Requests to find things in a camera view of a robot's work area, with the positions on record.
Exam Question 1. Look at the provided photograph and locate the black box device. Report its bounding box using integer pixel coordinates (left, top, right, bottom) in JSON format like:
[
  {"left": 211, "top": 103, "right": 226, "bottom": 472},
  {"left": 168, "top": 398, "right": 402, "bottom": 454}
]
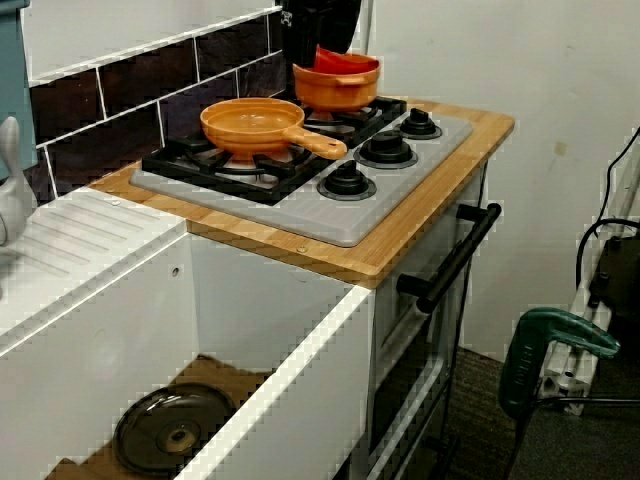
[{"left": 589, "top": 234, "right": 640, "bottom": 346}]

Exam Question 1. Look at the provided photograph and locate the grey oven door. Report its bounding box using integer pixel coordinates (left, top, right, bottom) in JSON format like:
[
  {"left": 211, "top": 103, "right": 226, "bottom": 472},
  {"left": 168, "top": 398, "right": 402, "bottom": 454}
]
[{"left": 372, "top": 164, "right": 489, "bottom": 480}]

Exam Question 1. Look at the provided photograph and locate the brown cardboard sheet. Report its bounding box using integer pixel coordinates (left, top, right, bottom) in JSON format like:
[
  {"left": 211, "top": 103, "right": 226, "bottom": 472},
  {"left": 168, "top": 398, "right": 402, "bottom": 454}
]
[{"left": 47, "top": 354, "right": 274, "bottom": 480}]

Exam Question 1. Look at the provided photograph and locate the black burner grate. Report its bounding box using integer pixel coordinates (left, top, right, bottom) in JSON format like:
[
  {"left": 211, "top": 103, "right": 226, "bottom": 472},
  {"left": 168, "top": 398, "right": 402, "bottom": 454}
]
[
  {"left": 299, "top": 94, "right": 409, "bottom": 149},
  {"left": 142, "top": 127, "right": 321, "bottom": 206}
]

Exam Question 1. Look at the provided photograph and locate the black cable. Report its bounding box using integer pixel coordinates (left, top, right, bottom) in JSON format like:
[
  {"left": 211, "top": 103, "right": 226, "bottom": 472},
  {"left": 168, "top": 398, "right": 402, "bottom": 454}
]
[{"left": 574, "top": 127, "right": 640, "bottom": 301}]

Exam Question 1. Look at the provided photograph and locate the red toy chili pepper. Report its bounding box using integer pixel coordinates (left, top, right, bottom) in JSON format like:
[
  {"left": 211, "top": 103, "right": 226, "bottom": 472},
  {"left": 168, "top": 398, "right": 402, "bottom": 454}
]
[{"left": 313, "top": 45, "right": 379, "bottom": 75}]

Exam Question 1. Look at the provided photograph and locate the black oven door handle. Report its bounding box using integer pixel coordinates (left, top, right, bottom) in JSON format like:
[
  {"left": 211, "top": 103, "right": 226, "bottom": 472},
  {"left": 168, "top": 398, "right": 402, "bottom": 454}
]
[{"left": 397, "top": 202, "right": 503, "bottom": 314}]

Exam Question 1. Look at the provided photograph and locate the brown transparent pan lid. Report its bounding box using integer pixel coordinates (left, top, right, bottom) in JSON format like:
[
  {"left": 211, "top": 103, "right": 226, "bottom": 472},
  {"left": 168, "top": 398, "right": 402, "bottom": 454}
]
[{"left": 112, "top": 382, "right": 236, "bottom": 476}]

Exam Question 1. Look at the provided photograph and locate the grey toy stove plate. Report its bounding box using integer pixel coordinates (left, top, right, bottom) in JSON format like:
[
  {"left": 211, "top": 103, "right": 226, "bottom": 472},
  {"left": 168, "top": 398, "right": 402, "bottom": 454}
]
[{"left": 129, "top": 107, "right": 474, "bottom": 247}]

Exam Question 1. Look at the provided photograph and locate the orange toy pot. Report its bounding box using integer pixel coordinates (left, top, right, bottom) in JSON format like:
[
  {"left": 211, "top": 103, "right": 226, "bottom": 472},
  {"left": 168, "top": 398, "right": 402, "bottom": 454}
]
[{"left": 292, "top": 52, "right": 382, "bottom": 114}]

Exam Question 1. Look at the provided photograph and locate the green power drill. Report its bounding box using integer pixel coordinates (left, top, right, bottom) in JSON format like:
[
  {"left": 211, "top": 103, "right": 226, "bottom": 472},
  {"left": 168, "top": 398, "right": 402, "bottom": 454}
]
[{"left": 498, "top": 307, "right": 621, "bottom": 421}]

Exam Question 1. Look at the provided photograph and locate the dark tile backsplash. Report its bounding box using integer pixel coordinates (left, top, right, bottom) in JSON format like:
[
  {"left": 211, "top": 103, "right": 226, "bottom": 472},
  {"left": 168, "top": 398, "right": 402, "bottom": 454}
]
[{"left": 22, "top": 4, "right": 291, "bottom": 199}]

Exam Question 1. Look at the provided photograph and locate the white toy sink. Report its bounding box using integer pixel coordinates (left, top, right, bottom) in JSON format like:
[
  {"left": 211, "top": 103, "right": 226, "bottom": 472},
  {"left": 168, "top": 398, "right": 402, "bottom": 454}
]
[{"left": 0, "top": 187, "right": 376, "bottom": 480}]

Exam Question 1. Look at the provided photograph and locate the grey toy faucet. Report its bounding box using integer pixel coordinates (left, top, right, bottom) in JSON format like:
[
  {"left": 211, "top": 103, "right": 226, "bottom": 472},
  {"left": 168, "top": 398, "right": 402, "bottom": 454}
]
[{"left": 0, "top": 115, "right": 39, "bottom": 281}]

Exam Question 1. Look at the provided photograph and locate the orange toy frying pan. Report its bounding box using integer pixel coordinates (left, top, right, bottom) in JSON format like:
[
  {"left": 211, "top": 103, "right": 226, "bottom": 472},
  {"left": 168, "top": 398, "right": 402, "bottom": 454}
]
[{"left": 199, "top": 97, "right": 349, "bottom": 161}]

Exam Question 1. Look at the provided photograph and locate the black stove knob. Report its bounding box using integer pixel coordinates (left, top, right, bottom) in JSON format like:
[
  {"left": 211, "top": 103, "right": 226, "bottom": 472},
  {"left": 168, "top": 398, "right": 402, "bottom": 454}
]
[
  {"left": 353, "top": 130, "right": 419, "bottom": 170},
  {"left": 392, "top": 108, "right": 444, "bottom": 140},
  {"left": 316, "top": 159, "right": 377, "bottom": 202}
]

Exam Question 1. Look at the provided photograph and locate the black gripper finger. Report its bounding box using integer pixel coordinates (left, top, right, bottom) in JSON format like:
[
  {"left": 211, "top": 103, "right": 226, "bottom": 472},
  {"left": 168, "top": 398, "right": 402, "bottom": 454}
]
[
  {"left": 319, "top": 0, "right": 364, "bottom": 54},
  {"left": 279, "top": 0, "right": 321, "bottom": 69}
]

